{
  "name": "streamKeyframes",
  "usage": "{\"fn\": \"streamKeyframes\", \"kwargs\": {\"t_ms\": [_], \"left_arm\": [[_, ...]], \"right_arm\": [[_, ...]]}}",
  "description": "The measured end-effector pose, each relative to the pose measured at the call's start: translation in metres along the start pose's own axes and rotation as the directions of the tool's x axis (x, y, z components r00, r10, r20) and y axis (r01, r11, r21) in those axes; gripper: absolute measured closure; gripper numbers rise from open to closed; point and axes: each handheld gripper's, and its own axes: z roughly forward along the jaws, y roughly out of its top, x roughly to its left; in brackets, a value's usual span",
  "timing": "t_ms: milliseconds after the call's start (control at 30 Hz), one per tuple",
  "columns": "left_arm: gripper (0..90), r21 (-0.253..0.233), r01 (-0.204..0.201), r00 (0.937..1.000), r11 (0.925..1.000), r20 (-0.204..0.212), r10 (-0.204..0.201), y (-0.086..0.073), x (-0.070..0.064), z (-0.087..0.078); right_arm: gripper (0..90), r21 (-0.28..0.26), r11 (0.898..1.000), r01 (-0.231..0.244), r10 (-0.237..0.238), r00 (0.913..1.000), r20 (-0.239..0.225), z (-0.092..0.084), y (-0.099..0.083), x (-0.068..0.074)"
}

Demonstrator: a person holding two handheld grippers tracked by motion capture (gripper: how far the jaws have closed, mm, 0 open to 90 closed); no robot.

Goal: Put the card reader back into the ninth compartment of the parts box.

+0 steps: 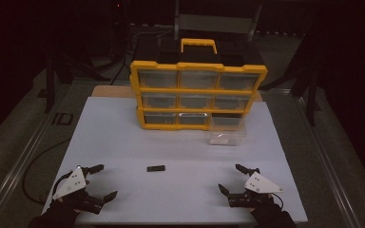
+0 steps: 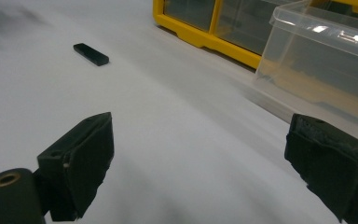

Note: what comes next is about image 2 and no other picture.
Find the yellow drawer cabinet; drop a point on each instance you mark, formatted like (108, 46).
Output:
(211, 28)

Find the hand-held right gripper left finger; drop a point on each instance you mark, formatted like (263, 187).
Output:
(80, 165)

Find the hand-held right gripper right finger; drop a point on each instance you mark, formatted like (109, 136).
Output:
(335, 165)

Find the small black rectangular block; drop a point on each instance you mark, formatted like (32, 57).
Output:
(90, 54)

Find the clear plastic drawer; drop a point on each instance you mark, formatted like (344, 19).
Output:
(320, 59)

